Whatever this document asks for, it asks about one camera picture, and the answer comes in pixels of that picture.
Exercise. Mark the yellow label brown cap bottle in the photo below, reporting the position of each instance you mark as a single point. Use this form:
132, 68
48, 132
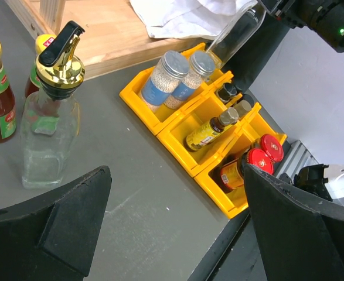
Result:
242, 107

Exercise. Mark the yellow bin back right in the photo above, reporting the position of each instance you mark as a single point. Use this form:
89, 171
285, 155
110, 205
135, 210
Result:
218, 68

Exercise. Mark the yellow bin front left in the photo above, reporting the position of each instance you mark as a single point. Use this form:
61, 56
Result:
235, 202

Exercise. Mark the red lid jar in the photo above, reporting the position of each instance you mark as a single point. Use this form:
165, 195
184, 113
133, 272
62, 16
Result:
271, 146
231, 175

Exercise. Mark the green bottle gold pourer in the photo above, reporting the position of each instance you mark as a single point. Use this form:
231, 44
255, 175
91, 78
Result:
41, 43

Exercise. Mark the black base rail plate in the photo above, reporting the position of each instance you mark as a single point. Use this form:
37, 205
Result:
235, 254

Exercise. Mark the silver lid spice jar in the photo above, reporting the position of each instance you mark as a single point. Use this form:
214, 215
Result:
201, 67
164, 79

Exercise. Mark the white crumpled cloth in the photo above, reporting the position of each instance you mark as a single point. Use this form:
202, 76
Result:
188, 19

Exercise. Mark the small brown cap bottle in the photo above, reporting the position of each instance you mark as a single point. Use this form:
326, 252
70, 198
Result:
210, 130

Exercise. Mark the clear bottle red label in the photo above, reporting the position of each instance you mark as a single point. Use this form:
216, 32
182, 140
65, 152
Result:
51, 116

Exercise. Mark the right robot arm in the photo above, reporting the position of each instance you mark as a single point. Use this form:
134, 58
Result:
324, 17

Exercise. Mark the clear bottle gold pourer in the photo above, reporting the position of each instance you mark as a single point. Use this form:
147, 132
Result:
242, 26

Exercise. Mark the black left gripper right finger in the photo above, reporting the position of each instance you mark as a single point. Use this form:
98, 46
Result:
300, 235

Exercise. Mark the yellow bin middle left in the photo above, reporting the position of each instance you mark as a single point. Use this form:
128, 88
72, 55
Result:
206, 107

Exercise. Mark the yellow bin middle right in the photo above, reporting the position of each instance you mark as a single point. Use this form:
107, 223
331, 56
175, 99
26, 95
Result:
228, 91

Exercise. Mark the yellow bin back left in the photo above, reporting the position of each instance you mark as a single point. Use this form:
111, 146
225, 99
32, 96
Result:
157, 121

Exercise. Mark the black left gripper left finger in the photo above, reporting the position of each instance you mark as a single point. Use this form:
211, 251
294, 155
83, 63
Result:
54, 236

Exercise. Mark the dark green jacket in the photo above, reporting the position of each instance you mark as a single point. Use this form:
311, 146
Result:
252, 57

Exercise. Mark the yellow bin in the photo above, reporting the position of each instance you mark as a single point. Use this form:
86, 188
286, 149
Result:
228, 91
235, 202
157, 121
218, 68
206, 107

